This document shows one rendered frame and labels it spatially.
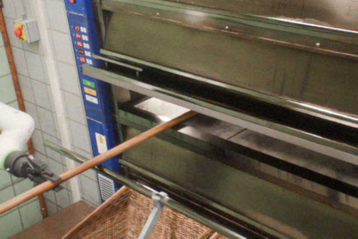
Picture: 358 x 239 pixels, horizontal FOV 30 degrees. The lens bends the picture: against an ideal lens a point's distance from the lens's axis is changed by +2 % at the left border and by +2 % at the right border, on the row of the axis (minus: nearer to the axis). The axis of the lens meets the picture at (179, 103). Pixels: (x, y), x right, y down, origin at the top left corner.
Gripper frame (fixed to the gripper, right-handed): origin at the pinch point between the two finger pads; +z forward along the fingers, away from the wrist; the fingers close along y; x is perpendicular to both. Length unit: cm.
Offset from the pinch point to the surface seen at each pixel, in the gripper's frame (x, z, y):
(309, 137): -39, 82, -24
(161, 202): -16.6, 38.2, 2.9
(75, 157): -17.8, -13.1, 2.2
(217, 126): -66, 16, 1
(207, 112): -39, 40, -21
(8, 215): -35, -124, 80
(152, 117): -58, -13, 1
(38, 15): -55, -83, -35
